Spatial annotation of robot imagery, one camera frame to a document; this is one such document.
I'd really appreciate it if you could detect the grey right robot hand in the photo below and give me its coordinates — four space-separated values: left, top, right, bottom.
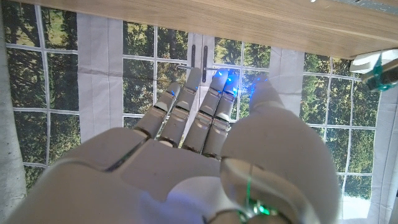
6 67 343 224

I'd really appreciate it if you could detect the white toothpaste tube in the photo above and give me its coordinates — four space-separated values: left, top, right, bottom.
349 48 398 93

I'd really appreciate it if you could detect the printed window backdrop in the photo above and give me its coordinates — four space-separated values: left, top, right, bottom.
0 0 398 224

